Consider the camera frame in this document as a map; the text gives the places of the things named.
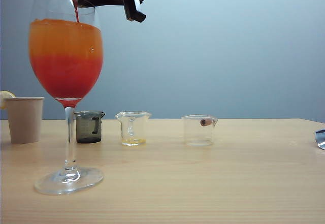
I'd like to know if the beige paper cup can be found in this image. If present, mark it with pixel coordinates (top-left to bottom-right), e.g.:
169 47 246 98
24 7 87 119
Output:
4 97 45 144

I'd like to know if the yellow lemon slice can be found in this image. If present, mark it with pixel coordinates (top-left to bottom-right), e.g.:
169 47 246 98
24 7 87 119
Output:
0 90 16 110

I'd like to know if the smoky grey measuring cup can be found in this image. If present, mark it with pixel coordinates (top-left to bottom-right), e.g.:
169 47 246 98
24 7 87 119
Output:
73 111 106 144

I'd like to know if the wine glass with juice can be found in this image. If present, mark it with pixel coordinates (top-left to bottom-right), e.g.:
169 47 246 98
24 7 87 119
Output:
27 0 105 196

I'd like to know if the silver metal spoon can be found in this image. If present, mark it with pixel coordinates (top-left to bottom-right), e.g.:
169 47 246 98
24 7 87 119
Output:
314 129 325 150

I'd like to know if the clear measuring cup brown mark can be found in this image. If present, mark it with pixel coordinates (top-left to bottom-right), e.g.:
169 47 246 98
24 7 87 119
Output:
181 114 219 147

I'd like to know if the clear measuring cup yellow residue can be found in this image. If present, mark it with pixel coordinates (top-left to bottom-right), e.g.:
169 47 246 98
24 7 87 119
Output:
114 111 152 147

